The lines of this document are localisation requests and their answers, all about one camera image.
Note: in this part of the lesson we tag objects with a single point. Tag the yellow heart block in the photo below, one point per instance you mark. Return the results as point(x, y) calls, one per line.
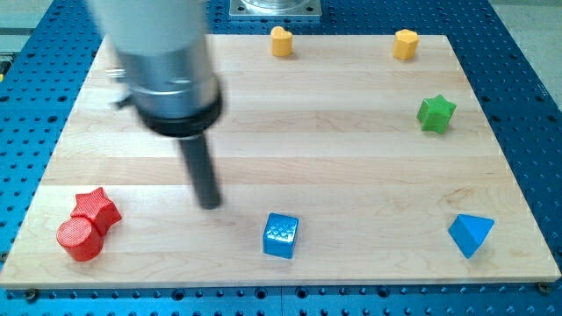
point(281, 42)

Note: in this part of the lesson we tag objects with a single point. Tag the yellow hexagon block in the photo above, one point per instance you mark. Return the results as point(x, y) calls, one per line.
point(405, 44)

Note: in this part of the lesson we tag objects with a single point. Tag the red cylinder block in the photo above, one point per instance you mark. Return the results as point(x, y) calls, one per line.
point(80, 239)

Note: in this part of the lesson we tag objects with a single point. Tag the blue cube block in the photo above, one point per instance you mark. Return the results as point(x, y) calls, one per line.
point(280, 235)

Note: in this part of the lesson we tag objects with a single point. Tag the green star block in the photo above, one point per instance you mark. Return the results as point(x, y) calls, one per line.
point(435, 114)

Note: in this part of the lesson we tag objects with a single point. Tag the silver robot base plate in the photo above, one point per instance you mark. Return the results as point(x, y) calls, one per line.
point(275, 8)

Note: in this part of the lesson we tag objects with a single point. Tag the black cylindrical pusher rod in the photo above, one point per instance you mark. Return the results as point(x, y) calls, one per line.
point(200, 169)

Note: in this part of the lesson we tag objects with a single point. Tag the blue perforated table plate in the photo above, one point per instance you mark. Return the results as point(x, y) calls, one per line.
point(44, 81)

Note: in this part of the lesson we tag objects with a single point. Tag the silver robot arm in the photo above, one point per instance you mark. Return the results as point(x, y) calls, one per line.
point(161, 46)

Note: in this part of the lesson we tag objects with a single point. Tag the wooden board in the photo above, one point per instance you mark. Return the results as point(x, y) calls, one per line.
point(329, 136)

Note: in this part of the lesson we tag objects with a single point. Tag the red star block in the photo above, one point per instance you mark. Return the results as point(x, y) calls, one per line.
point(98, 209)

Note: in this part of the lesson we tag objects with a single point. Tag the blue triangular prism block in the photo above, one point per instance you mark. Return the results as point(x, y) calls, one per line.
point(469, 232)

